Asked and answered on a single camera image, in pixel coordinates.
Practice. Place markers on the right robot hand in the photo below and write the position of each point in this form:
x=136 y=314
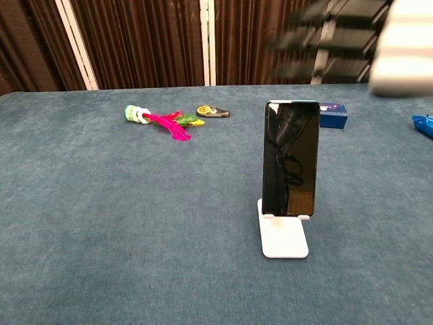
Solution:
x=402 y=50

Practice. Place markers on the black smartphone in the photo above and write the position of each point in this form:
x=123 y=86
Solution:
x=291 y=159

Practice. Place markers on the white phone stand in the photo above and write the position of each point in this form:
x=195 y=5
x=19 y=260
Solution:
x=284 y=240

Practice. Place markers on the blue plastic package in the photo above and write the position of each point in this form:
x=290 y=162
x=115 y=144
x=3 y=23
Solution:
x=424 y=124

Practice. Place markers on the dark blue printed box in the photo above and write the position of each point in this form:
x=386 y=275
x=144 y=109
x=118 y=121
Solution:
x=335 y=115

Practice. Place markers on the correction tape dispenser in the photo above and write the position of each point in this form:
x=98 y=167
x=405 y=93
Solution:
x=211 y=111

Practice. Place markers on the feather shuttlecock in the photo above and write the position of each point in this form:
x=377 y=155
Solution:
x=165 y=121

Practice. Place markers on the dark brown pleated curtain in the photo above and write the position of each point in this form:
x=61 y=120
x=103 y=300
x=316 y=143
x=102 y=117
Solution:
x=149 y=40

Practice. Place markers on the white screen frame post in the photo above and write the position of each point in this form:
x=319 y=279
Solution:
x=76 y=44
x=321 y=57
x=208 y=42

